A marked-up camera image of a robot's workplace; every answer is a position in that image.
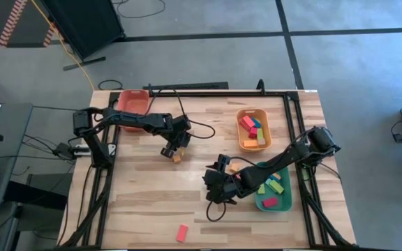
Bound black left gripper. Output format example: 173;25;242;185
161;121;193;160

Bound green long block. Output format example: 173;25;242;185
269;179;285;195

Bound teal green plastic bin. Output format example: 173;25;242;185
253;160;293;213

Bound salmon plastic bin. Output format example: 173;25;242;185
115;89;151;132

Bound black flat floor strip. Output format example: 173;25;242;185
142;81;230;91

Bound yellow orange plastic bin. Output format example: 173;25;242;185
235;108;274;153

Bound white power strip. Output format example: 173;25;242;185
73;145;92;156

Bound black power box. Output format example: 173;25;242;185
54;142;73;160

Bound black table edge clamp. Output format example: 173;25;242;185
255;79;267;96

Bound black floor box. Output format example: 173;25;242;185
5;172;73;211

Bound black partition panel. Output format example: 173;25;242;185
40;0;126;72

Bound dark grey desk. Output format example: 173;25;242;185
0;102;34;210

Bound black orange striped mat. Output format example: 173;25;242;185
0;0;59;48

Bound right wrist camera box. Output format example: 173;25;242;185
216;154;232;172

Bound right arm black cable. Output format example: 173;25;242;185
206;156;255;222

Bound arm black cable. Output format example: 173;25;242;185
150;87;216;140
206;156;255;222

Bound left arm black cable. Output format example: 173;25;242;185
150;87;216;140

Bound black aluminium table frame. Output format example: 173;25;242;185
57;89;357;251

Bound black floor cable loop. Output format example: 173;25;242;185
98;79;124;91

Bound yellow hanging cable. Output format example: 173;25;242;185
29;0;96;92

